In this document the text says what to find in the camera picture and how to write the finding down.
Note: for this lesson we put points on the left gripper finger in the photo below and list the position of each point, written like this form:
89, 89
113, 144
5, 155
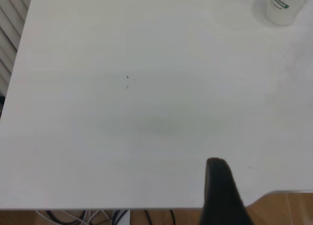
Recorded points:
220, 198

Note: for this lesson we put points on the white paper coffee cup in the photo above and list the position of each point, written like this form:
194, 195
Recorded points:
281, 13

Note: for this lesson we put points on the white slatted blinds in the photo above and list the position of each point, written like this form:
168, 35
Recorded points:
9, 27

